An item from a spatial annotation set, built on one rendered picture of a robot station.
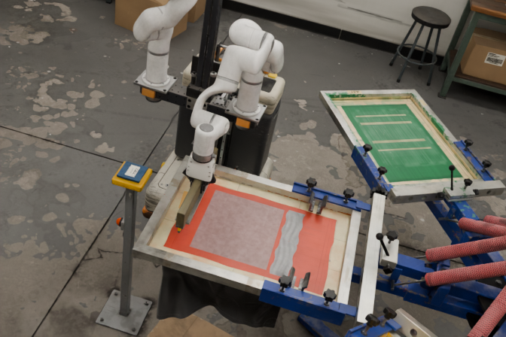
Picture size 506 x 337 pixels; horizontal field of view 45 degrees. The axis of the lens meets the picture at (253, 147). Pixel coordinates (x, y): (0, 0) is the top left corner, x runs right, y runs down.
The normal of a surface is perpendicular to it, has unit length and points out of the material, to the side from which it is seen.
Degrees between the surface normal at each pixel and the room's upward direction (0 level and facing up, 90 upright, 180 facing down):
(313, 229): 0
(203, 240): 0
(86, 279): 0
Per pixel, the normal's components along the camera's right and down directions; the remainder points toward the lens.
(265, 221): 0.16, -0.78
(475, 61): -0.22, 0.58
